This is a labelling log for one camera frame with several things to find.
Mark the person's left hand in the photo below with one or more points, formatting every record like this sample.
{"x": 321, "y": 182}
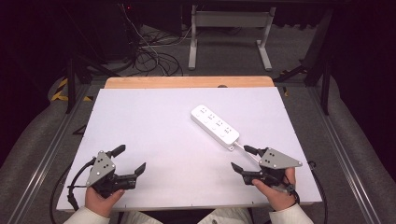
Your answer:
{"x": 99, "y": 203}

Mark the black metal stand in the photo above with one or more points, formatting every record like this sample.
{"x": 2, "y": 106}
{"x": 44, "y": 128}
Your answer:
{"x": 72, "y": 84}
{"x": 325, "y": 77}

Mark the aluminium floor rail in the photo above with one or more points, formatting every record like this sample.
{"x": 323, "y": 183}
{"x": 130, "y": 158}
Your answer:
{"x": 339, "y": 155}
{"x": 46, "y": 155}

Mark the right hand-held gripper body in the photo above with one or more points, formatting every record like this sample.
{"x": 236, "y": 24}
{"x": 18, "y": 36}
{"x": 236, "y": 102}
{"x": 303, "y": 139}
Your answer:
{"x": 275, "y": 160}

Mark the white metal desk frame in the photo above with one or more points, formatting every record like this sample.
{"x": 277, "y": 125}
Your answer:
{"x": 230, "y": 19}

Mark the person's white clothing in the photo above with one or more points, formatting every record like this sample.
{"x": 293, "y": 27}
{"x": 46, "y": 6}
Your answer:
{"x": 224, "y": 217}

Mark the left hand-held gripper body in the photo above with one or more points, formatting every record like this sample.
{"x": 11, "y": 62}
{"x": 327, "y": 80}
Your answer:
{"x": 101, "y": 168}

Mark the wooden table board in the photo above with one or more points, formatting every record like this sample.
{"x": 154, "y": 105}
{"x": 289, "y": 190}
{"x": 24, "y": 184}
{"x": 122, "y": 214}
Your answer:
{"x": 186, "y": 82}

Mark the white power strip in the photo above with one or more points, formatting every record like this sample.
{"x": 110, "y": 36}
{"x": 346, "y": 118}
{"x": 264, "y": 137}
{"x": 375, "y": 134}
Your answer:
{"x": 214, "y": 126}

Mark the person's right hand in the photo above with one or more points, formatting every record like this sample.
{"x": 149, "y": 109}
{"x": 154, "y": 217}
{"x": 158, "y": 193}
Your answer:
{"x": 281, "y": 197}

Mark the yellow black hazard tape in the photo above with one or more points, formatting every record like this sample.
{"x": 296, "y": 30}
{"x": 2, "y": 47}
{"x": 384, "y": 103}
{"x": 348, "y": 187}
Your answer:
{"x": 59, "y": 90}

